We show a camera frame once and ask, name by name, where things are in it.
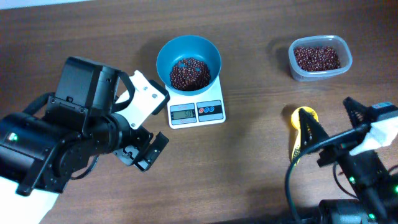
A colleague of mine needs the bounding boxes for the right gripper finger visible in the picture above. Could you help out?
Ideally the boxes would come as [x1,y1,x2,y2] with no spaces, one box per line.
[298,109,329,149]
[343,97,370,128]

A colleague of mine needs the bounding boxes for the yellow measuring scoop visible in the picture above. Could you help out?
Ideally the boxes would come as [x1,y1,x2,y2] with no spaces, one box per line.
[290,106,320,165]

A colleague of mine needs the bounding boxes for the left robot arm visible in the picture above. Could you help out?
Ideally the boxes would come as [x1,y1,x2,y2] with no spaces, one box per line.
[1,57,170,223]

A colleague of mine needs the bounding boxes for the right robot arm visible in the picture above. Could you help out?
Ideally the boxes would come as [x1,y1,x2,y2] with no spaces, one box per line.
[285,97,397,223]

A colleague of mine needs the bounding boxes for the white digital kitchen scale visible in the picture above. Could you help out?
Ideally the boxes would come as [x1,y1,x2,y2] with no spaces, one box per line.
[166,77,226,129]

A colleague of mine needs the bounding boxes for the red beans in bowl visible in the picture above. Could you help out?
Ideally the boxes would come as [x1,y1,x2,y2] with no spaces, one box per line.
[170,58,211,91]

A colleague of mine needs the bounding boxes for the teal blue bowl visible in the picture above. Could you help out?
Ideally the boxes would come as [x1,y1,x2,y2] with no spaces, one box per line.
[156,35,222,95]

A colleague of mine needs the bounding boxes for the clear plastic container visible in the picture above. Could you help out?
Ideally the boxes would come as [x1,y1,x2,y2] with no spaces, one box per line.
[288,35,353,82]

